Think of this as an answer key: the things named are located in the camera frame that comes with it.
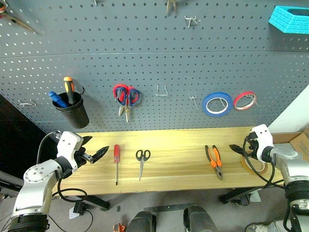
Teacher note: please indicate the dark rounded shape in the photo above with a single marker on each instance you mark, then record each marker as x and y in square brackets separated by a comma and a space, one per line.
[142, 222]
[200, 220]

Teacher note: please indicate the orange black screwdriver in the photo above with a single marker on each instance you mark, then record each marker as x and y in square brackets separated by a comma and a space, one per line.
[69, 89]

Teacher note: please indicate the grey shoe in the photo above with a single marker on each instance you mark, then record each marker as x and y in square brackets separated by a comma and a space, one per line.
[258, 227]

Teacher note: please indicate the grey metal floor plate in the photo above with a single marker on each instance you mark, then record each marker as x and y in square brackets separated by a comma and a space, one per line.
[166, 207]

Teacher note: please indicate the black table leg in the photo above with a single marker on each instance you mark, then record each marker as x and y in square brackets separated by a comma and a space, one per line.
[239, 194]
[96, 201]

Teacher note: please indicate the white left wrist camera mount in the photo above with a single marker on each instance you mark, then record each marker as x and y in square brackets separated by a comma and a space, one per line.
[67, 145]

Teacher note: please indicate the orange black pliers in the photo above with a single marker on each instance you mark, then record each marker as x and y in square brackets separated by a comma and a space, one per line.
[215, 162]

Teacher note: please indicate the brown cardboard box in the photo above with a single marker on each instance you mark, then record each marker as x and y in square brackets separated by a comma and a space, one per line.
[301, 145]

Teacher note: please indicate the tan tape roll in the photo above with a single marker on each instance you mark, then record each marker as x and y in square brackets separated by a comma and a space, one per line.
[262, 170]

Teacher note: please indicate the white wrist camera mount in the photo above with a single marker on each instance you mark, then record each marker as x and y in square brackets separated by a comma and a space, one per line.
[67, 145]
[263, 137]

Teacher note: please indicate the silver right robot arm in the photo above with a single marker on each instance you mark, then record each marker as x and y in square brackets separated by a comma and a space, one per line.
[289, 164]

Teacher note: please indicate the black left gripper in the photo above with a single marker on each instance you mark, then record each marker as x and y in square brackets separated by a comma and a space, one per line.
[80, 158]

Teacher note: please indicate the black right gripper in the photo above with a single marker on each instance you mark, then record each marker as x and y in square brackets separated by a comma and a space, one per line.
[251, 145]

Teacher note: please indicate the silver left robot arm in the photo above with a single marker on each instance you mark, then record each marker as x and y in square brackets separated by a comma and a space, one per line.
[36, 178]

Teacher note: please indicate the blue tape roll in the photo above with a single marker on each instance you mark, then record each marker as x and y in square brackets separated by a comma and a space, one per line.
[205, 106]

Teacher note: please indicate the small double pegboard hook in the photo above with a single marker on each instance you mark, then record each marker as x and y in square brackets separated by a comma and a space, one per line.
[193, 99]

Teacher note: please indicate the red blue scissors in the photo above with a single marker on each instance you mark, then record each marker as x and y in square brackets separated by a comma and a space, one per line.
[131, 96]
[118, 93]

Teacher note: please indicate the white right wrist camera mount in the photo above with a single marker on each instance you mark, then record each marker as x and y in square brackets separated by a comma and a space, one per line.
[263, 137]

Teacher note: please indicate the dark grey pegboard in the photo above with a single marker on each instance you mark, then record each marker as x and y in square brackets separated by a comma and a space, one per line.
[154, 60]

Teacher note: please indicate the teal plastic basket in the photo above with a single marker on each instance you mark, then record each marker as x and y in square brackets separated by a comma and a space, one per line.
[282, 20]

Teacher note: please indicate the steel double prong hook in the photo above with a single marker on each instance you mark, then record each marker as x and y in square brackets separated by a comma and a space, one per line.
[190, 20]

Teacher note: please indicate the small orange object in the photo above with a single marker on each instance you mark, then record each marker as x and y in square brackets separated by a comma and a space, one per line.
[118, 228]

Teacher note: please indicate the short steel pegboard hook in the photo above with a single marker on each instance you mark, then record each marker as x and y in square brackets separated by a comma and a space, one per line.
[95, 2]

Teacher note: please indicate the black floor device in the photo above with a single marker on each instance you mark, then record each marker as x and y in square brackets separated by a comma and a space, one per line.
[80, 207]

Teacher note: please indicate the black plastic cup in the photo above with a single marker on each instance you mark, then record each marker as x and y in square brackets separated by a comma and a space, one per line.
[74, 113]

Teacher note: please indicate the red tape roll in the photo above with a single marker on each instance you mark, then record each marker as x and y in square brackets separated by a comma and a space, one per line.
[237, 106]

